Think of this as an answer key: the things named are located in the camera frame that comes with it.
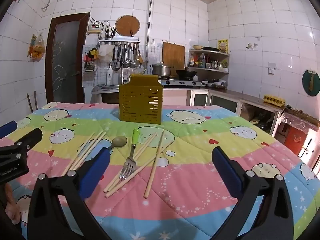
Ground colourful printed blanket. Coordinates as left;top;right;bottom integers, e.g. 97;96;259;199
0;102;320;240

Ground gas stove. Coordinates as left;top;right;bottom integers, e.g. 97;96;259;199
159;77;202;88

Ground green handled knife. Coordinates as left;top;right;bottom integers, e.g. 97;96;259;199
119;128;139;180

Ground wire wall basket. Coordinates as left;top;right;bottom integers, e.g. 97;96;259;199
84;59;96;72

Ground yellow slotted utensil holder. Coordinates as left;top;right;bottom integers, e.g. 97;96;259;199
119;74;164;125

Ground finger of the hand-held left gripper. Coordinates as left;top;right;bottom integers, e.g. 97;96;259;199
0;121;17;139
0;128;43;165

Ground hanging orange plastic bag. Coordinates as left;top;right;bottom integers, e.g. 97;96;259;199
27;34;46;62

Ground row of condiment bottles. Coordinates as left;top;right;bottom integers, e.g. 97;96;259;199
189;54;229;70

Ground metal utensil rack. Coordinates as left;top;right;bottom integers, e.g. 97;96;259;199
98;37;141;46

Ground rectangular wooden cutting board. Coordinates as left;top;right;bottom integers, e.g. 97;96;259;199
162;42;186;70

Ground steel cooking pot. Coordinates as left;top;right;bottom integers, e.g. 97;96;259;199
150;64;174;78

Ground red box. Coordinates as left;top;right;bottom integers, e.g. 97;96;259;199
284;126;308;155

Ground cream hanging bag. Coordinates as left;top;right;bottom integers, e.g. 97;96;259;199
98;45;113;61

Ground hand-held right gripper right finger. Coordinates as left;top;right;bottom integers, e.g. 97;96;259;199
210;146;295;240

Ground steel kitchen sink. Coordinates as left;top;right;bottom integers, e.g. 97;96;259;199
90;84;120;103

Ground yellow egg carton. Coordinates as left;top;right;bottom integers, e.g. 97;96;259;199
263;94;286;107

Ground corner wall shelf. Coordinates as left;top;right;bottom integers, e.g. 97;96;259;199
188;49;230;80

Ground black wok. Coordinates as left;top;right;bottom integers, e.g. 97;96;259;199
176;69;198;78

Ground plastic covered side table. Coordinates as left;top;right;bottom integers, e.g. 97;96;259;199
280;107;320;132

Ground kitchen counter cabinet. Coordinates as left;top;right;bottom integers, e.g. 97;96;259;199
186;89;285;135

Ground yellow wall poster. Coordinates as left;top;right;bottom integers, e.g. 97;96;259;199
217;39;229;53

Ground round wooden cutting board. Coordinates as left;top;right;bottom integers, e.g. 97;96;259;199
115;15;140;37

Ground person's left hand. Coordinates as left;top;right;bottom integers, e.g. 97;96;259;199
4;183;19;222

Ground white wall control box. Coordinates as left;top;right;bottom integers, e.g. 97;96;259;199
87;24;103;34

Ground green round wall board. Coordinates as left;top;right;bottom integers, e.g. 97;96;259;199
302;69;320;97

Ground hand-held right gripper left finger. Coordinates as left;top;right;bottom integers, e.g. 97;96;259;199
27;148;112;240

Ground yellow and red hanging cloth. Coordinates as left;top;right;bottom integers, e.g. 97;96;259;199
86;47;100;60

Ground brown door with glass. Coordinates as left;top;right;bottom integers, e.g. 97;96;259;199
45;12;90;103

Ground wooden chopstick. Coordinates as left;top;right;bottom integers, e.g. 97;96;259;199
144;129;165;199
69;130;104;173
62;132;96;177
75;132;107;170
103;132;158;193
105;142;173;198

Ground row of hanging metal utensils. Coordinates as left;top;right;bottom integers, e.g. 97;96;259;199
111;44;144;72

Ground vertical metal pipe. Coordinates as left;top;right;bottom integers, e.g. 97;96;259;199
146;0;153;60

